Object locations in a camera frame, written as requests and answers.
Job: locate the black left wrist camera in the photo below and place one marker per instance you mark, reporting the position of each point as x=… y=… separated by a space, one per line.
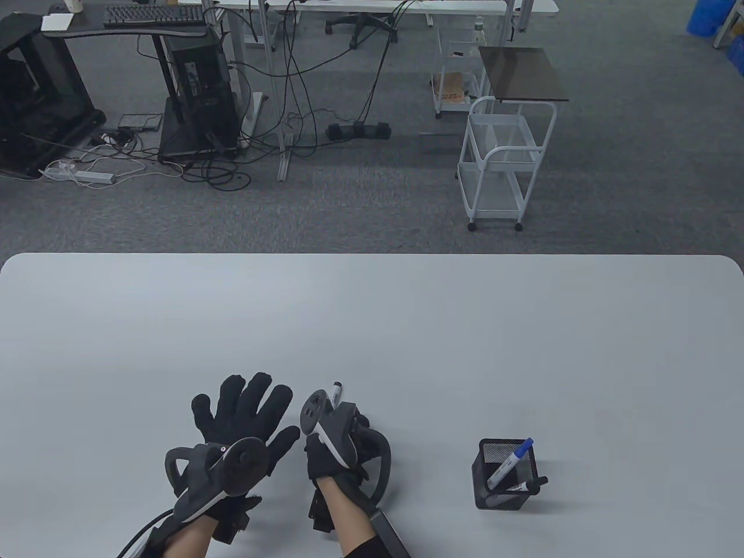
x=235 y=517

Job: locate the brown side table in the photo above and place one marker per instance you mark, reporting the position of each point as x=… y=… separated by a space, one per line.
x=523 y=72

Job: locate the person's left hand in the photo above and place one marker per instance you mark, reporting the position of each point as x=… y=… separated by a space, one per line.
x=232 y=412

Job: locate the black desk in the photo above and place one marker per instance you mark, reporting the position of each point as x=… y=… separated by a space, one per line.
x=125 y=30

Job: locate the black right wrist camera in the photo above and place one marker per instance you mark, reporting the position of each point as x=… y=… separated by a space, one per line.
x=321 y=511

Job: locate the person's right fingers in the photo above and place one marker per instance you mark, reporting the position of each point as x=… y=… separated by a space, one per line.
x=361 y=433

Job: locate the blue bin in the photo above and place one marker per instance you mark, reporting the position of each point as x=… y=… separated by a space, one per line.
x=706 y=14

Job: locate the person's right forearm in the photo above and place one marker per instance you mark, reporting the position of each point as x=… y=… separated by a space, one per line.
x=349 y=517

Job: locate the black computer tower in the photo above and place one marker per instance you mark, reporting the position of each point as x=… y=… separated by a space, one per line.
x=200 y=93

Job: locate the person's left little finger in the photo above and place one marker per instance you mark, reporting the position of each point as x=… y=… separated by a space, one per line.
x=201 y=410

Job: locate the grey wrist controller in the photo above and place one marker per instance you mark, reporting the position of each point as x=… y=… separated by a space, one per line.
x=340 y=433
x=232 y=465

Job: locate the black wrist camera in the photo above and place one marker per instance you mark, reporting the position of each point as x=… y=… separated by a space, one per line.
x=321 y=511
x=235 y=517

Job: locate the white marker with blue cap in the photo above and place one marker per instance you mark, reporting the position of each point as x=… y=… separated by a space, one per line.
x=511 y=462

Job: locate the grey right wrist controller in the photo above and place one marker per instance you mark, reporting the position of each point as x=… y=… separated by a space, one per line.
x=340 y=433

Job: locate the black mesh pen holder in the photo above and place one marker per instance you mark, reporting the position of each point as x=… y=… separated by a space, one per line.
x=504 y=488

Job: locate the person's left middle finger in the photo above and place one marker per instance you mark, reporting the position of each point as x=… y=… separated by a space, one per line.
x=258 y=395

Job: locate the grey left wrist controller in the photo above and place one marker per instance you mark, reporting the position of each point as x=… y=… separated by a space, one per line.
x=232 y=465

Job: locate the black power strip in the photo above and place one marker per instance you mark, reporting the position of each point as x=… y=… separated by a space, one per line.
x=357 y=131

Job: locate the white power strip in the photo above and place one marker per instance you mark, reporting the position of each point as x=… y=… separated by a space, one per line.
x=78 y=173

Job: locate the black office chair base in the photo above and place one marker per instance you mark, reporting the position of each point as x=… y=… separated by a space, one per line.
x=360 y=26

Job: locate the white desk frame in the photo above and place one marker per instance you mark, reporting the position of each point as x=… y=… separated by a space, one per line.
x=267 y=75

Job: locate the white marker with black cap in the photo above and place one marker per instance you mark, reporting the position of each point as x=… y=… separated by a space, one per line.
x=336 y=394

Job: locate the white rolling cart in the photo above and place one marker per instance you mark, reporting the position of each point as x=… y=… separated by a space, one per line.
x=505 y=157

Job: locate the black cabinet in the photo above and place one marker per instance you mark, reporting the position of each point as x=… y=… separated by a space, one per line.
x=40 y=93

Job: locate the person's left forearm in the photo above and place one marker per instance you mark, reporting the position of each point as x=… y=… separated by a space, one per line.
x=189 y=540

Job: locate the black keyboard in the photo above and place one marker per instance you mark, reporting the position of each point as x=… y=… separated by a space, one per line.
x=152 y=15

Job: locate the white box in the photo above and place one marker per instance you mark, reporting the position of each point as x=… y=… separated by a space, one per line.
x=57 y=22

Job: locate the person's left thumb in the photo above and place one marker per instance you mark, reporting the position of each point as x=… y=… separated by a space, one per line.
x=285 y=442

